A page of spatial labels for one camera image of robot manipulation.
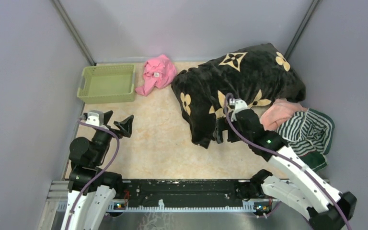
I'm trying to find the black blanket with beige flowers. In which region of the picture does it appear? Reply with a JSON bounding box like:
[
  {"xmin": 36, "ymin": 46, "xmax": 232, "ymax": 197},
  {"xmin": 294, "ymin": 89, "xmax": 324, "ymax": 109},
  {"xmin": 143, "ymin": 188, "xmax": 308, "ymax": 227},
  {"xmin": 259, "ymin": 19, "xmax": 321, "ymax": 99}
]
[{"xmin": 171, "ymin": 43, "xmax": 306, "ymax": 148}]

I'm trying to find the bright pink crumpled towel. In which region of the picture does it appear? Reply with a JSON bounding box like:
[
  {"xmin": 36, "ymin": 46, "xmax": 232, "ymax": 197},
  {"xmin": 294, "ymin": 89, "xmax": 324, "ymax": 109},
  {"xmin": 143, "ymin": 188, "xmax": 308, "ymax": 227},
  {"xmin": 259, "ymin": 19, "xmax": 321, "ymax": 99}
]
[{"xmin": 135, "ymin": 54, "xmax": 177, "ymax": 96}]

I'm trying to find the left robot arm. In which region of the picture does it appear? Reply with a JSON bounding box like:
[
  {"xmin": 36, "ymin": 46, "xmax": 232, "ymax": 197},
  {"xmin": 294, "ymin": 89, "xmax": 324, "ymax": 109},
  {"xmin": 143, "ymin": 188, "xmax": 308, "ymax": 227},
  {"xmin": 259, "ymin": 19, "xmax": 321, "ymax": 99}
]
[{"xmin": 61, "ymin": 110, "xmax": 134, "ymax": 230}]

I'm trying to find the green white striped towel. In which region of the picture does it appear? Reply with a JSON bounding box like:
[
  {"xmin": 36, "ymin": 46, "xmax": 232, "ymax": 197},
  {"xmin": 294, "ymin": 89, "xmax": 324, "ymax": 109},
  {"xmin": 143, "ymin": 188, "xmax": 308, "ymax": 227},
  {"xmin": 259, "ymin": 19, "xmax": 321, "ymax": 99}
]
[{"xmin": 276, "ymin": 108, "xmax": 335, "ymax": 172}]

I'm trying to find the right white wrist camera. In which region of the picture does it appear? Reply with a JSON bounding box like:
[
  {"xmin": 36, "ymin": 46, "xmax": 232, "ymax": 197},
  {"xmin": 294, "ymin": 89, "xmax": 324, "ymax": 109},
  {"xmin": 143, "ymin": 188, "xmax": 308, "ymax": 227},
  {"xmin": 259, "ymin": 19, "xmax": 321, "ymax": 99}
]
[{"xmin": 229, "ymin": 98, "xmax": 249, "ymax": 122}]

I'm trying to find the green perforated plastic basket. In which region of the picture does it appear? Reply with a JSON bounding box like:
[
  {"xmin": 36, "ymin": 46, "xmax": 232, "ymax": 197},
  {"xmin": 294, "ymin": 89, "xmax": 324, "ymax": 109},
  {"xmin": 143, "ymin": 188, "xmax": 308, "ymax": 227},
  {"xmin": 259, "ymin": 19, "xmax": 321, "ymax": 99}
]
[{"xmin": 77, "ymin": 64, "xmax": 136, "ymax": 104}]

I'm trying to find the light salmon pink towel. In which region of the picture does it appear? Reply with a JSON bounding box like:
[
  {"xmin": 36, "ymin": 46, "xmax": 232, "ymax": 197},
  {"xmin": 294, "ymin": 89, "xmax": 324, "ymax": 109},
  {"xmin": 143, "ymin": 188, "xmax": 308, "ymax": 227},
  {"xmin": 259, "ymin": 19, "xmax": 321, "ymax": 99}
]
[{"xmin": 260, "ymin": 99, "xmax": 308, "ymax": 131}]

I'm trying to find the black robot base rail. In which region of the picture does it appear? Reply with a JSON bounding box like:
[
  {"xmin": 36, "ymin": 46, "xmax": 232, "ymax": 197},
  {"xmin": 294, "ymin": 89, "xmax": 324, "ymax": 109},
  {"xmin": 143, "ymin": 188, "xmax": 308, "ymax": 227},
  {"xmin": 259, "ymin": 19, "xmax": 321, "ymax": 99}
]
[{"xmin": 95, "ymin": 178, "xmax": 278, "ymax": 213}]

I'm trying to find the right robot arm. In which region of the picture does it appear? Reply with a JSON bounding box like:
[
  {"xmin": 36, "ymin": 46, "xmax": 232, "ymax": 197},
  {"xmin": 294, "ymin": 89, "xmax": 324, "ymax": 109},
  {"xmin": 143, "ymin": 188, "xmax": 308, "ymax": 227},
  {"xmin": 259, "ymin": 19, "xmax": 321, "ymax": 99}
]
[{"xmin": 223, "ymin": 109, "xmax": 357, "ymax": 230}]

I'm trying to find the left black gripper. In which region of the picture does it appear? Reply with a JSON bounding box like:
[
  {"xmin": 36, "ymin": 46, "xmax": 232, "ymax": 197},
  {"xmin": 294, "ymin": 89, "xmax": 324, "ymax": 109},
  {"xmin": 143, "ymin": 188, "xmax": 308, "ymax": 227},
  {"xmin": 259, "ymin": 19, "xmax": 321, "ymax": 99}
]
[{"xmin": 92, "ymin": 110, "xmax": 134, "ymax": 165}]

